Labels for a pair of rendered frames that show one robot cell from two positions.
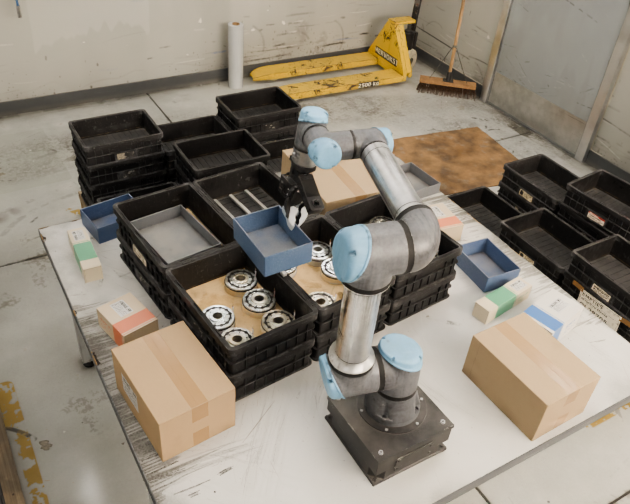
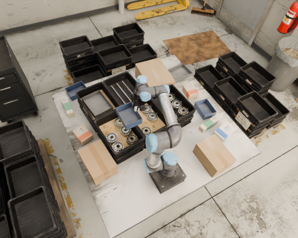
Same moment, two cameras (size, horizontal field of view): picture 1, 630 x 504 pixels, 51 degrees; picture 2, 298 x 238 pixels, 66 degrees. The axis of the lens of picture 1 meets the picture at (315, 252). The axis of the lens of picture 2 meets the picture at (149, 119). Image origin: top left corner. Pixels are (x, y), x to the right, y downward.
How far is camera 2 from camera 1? 0.57 m
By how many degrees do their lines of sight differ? 17
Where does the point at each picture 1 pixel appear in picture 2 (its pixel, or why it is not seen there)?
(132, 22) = not seen: outside the picture
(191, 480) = (104, 191)
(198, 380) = (105, 162)
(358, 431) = (156, 178)
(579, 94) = (252, 20)
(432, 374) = (182, 153)
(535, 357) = (215, 152)
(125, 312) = (82, 132)
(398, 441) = (168, 182)
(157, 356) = (92, 153)
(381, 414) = (163, 173)
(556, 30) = not seen: outside the picture
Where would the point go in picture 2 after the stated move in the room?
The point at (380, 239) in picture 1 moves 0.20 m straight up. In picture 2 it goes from (160, 141) to (164, 123)
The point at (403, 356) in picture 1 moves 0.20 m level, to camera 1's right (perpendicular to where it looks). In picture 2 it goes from (170, 161) to (196, 164)
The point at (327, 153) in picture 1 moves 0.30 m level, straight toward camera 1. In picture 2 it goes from (145, 97) to (141, 133)
